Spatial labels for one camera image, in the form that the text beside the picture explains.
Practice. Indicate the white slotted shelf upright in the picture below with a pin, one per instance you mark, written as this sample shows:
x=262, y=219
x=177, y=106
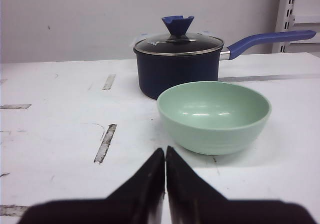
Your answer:
x=296, y=15

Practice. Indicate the glass lid with blue knob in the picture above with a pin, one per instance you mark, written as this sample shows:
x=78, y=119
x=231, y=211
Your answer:
x=178, y=41

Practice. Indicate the dark blue saucepan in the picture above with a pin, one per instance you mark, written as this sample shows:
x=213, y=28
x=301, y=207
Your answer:
x=158, y=73

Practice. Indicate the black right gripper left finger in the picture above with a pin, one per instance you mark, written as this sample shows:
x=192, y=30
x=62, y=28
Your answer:
x=138, y=200

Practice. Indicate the light green bowl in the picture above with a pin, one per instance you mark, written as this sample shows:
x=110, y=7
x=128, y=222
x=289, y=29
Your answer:
x=213, y=118

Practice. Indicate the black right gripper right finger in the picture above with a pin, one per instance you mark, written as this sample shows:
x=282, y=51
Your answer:
x=192, y=200

